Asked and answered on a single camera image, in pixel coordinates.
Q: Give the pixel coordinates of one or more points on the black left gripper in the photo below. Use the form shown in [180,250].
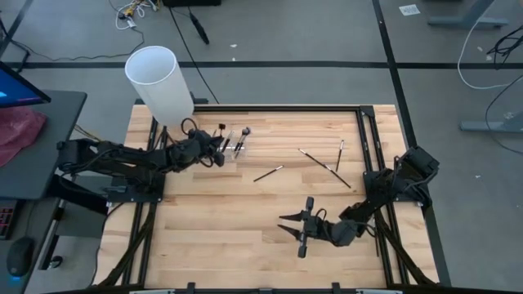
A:
[202,145]

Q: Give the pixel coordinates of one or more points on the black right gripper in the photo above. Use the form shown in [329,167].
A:
[316,228]

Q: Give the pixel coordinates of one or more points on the thin black makeup brush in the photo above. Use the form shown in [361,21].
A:
[228,141]
[267,173]
[214,132]
[338,177]
[340,155]
[312,158]

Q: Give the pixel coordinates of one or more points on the fluffy head black makeup brush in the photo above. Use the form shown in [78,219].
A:
[242,142]

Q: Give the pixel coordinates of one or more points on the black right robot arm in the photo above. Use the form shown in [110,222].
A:
[417,165]

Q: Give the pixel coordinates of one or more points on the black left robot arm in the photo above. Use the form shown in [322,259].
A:
[122,157]

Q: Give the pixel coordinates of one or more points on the clear acrylic brush organizer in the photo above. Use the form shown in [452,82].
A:
[239,154]

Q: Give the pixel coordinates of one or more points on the white shade wooden base lamp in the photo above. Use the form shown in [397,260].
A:
[159,85]

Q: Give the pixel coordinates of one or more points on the black stick-shaped device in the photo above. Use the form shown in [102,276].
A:
[200,30]

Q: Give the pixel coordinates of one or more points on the black box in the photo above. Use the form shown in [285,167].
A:
[192,2]

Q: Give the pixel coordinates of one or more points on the black side desk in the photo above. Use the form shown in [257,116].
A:
[49,163]

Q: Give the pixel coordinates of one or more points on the pink cloth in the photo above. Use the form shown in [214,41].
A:
[18,130]

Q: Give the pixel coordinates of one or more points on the black caster wheel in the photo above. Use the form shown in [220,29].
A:
[55,261]

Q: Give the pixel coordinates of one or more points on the computer monitor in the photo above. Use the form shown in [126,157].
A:
[16,90]

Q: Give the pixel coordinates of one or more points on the grey desk foot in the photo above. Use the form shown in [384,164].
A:
[490,126]
[466,20]

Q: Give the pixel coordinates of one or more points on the black keyboard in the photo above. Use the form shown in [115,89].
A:
[6,218]

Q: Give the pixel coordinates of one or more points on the black computer mouse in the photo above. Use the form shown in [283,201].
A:
[20,255]

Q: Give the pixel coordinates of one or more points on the white paper sheet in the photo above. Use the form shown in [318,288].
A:
[409,10]

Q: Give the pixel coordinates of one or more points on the black aluminium rig frame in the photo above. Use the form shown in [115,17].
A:
[286,108]

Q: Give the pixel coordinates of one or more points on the grey desk leg frame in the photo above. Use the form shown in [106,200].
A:
[81,220]

